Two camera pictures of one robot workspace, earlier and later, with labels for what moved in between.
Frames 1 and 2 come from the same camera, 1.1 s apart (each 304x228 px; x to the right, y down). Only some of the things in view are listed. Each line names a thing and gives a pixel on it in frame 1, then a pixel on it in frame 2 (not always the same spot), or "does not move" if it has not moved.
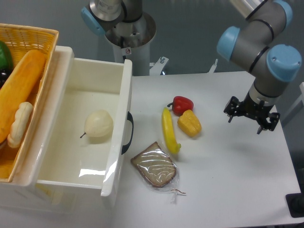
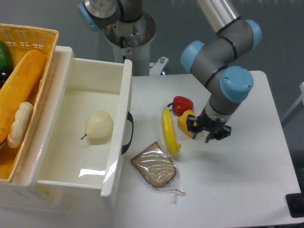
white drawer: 83,130 does not move
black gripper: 259,110 to 205,122
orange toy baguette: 16,87 does not move
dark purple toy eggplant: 4,74 does not move
